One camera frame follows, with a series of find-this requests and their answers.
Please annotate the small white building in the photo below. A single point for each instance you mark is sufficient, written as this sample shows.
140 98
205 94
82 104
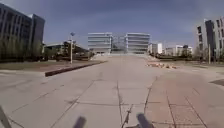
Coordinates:
156 48

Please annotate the robot's own part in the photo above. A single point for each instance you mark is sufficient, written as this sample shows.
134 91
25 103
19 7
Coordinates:
79 122
144 121

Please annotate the white twin-block building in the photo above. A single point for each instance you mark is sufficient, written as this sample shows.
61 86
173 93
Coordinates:
100 42

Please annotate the large grey office building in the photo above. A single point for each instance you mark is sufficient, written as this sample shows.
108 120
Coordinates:
16 30

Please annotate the grey-white tall building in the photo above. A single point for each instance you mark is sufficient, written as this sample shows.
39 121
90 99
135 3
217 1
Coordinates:
213 36

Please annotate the low brown building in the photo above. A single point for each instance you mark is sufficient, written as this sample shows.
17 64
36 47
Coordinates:
56 49

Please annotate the dark raised kerb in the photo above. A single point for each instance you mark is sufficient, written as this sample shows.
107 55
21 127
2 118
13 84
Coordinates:
70 68

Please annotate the pile of orange rubble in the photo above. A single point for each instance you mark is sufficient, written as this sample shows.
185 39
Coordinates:
161 65

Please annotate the pale lamp pole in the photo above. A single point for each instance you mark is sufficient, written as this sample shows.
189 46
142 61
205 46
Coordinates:
71 50

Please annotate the dry grass patch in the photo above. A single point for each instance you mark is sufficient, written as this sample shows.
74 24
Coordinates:
36 65

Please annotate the pale concrete slab plaza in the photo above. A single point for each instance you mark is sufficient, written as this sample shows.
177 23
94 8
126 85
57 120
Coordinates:
116 90

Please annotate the row of trees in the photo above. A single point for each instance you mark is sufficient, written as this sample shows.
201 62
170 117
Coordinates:
20 51

